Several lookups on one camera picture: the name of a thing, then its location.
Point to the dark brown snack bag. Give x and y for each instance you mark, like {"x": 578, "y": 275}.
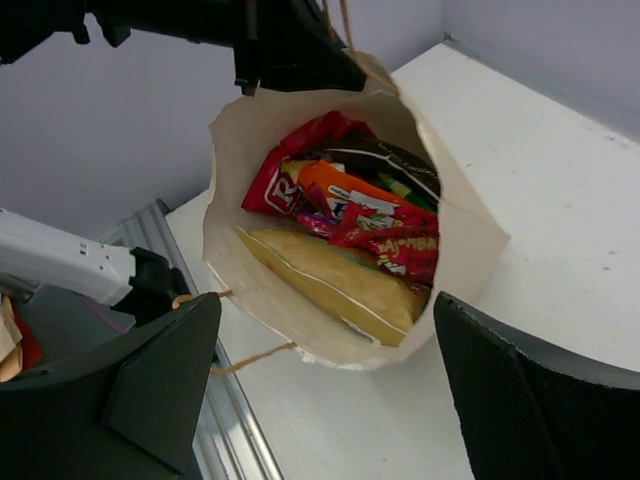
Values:
{"x": 416, "y": 172}

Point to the red pink candy packet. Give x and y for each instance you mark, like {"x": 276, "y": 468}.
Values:
{"x": 405, "y": 242}

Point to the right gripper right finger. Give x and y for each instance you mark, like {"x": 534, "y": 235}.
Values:
{"x": 529, "y": 409}

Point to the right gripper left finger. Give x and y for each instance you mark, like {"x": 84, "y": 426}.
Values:
{"x": 51, "y": 425}

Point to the red R snack packet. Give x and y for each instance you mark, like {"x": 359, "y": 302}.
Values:
{"x": 274, "y": 190}

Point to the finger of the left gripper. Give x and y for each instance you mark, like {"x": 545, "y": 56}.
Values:
{"x": 289, "y": 46}

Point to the orange snack packet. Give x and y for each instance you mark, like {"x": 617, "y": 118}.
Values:
{"x": 330, "y": 189}

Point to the green snack packet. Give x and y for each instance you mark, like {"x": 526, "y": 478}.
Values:
{"x": 401, "y": 190}

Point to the brown paper bag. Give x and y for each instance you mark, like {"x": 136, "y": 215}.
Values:
{"x": 246, "y": 130}

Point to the yellow chips bag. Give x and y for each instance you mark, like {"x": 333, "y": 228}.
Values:
{"x": 343, "y": 282}

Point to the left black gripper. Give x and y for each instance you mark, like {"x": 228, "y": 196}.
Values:
{"x": 27, "y": 24}

